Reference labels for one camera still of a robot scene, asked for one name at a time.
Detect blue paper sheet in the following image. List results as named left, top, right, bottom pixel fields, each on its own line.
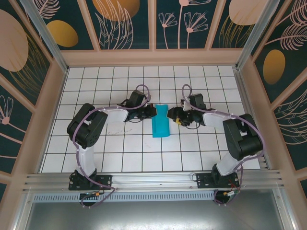
left=151, top=103, right=171, bottom=139

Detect grey metal sheet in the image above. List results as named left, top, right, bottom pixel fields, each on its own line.
left=23, top=200, right=287, bottom=230

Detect small circuit board with connector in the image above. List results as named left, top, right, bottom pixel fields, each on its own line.
left=80, top=191, right=106, bottom=201
left=222, top=190, right=241, bottom=200

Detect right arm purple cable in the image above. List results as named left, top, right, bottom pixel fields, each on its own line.
left=181, top=83, right=267, bottom=207

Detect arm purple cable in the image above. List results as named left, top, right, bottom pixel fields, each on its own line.
left=73, top=84, right=152, bottom=208
left=181, top=83, right=267, bottom=207

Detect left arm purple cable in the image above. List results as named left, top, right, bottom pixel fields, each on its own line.
left=73, top=84, right=152, bottom=208

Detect aluminium side rail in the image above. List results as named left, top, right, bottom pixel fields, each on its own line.
left=233, top=68, right=273, bottom=171

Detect long aluminium mounting rail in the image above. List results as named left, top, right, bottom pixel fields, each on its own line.
left=23, top=169, right=285, bottom=193

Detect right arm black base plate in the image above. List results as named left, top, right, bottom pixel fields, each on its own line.
left=196, top=172, right=240, bottom=190

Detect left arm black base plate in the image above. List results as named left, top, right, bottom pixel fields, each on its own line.
left=69, top=174, right=113, bottom=191

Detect slotted grey cable duct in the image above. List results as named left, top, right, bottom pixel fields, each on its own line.
left=32, top=193, right=216, bottom=202

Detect aluminium corner post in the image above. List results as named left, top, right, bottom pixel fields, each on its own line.
left=19, top=0, right=70, bottom=74
left=235, top=0, right=292, bottom=70

